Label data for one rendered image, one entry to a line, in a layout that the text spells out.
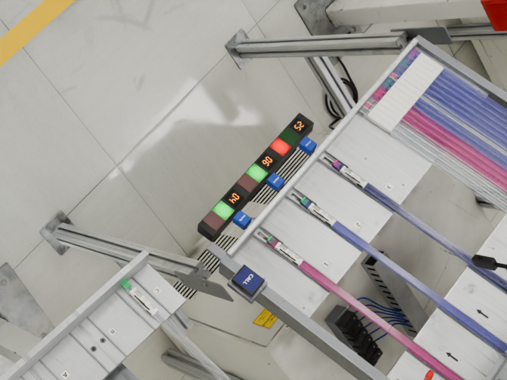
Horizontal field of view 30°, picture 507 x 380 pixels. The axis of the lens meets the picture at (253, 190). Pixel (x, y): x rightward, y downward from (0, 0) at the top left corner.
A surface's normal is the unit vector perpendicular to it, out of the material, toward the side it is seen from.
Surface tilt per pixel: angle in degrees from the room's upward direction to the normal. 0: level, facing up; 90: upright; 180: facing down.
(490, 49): 90
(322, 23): 0
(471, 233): 0
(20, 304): 0
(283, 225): 45
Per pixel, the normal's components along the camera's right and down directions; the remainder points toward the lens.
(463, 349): 0.07, -0.44
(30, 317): 0.60, 0.10
